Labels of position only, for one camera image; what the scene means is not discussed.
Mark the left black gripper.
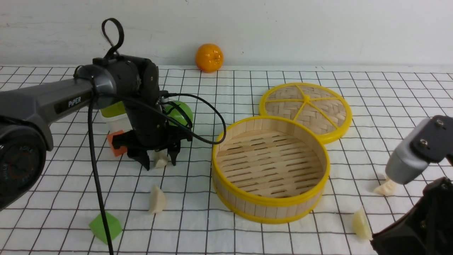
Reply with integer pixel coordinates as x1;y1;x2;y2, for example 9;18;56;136
115;97;193;171

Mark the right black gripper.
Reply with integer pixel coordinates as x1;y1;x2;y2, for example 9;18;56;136
370;177;453;255

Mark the white dumpling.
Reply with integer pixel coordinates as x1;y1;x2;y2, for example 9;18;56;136
373;177;398;196
154;150;168;169
352;206;373;241
149;185;167;214

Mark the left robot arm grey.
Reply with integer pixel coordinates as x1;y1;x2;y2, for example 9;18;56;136
0;55;192;209

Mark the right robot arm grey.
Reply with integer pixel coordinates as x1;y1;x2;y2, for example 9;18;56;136
370;115;453;255

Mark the bamboo steamer tray yellow rim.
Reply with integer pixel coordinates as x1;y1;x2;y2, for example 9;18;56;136
212;116;331;224

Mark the bamboo steamer lid yellow rim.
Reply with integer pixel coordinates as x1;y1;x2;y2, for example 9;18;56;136
259;83;353;144

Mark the orange foam cube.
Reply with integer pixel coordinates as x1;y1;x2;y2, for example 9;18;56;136
107;130;127;157

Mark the green watermelon toy ball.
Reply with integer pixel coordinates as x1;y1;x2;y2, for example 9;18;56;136
162;100;194;137

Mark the green lidded white box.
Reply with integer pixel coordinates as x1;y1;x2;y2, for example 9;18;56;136
100;101;132;133

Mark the green foam cube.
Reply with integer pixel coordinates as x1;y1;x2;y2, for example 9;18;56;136
89;212;122;245

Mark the orange fruit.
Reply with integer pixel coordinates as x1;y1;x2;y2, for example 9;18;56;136
195;44;224;73

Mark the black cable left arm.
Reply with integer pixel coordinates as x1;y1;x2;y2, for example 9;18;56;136
74;18;227;255

